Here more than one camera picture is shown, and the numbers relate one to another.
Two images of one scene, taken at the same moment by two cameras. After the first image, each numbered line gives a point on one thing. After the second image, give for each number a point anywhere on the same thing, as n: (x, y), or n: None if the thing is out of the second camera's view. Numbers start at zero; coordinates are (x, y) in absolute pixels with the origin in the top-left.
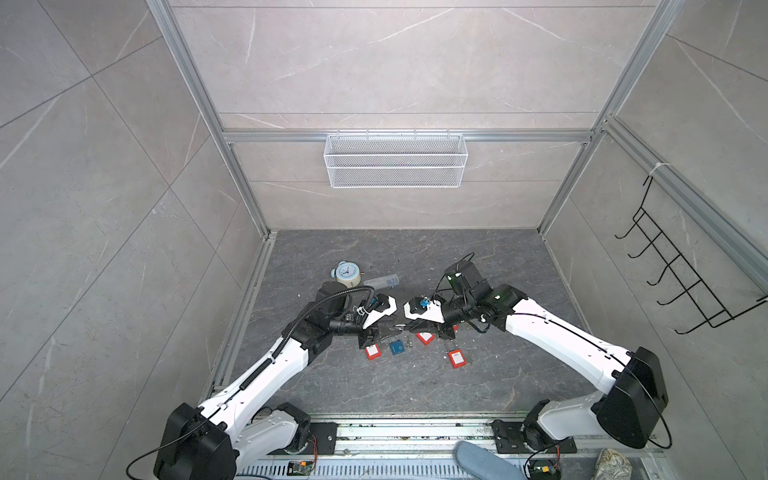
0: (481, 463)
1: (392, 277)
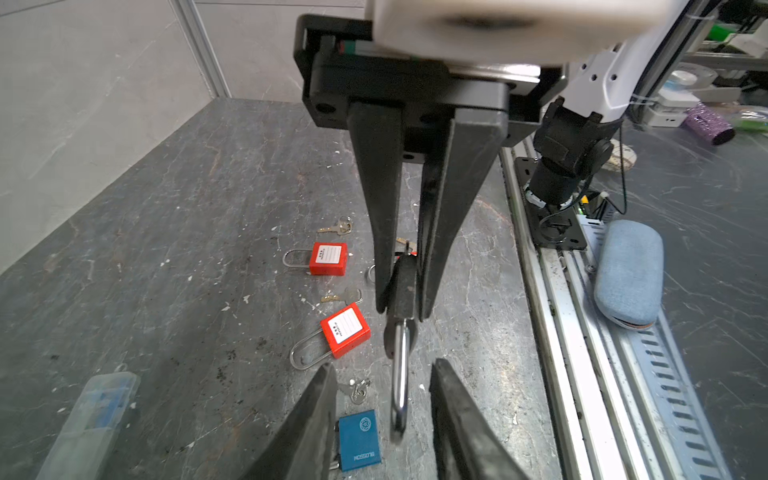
0: (628, 280)
1: (84, 442)
